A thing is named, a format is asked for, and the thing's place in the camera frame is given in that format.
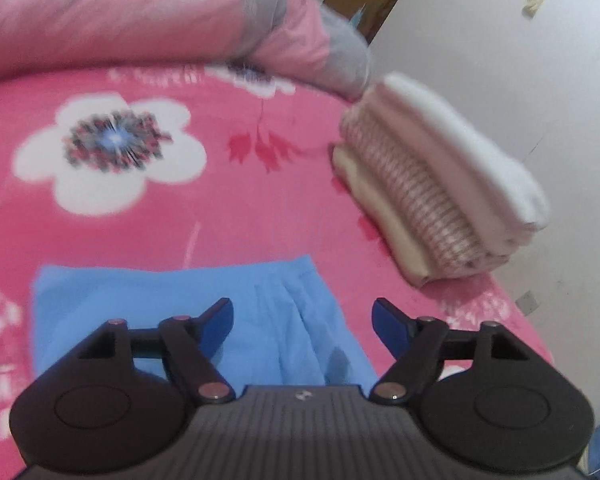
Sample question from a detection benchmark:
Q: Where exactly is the folded cream cloth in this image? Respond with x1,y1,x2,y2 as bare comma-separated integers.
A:
329,144,447,289

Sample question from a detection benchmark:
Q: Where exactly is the folded white cloth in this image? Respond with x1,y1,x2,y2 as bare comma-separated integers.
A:
372,71,552,233

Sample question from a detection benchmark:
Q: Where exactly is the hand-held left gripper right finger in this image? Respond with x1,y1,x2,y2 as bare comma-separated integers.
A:
369,298,529,404

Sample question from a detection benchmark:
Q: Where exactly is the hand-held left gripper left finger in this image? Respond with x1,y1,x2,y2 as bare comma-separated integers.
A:
77,297,237,404

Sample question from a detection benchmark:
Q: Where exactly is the pink floral bed sheet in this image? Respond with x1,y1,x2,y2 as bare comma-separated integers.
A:
0,62,557,480

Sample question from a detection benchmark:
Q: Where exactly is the light blue t-shirt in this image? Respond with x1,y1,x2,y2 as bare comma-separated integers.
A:
30,254,382,397

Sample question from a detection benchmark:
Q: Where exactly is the pink floral duvet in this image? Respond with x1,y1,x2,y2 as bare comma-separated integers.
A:
0,0,377,104

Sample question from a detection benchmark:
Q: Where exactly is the folded pale pink cloth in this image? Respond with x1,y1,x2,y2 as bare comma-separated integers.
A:
357,97,531,257

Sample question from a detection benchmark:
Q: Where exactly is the folded pink checked cloth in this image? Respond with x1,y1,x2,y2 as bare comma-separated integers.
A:
339,105,512,277

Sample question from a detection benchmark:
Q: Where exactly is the wall socket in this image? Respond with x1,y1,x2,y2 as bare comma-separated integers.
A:
514,289,542,317

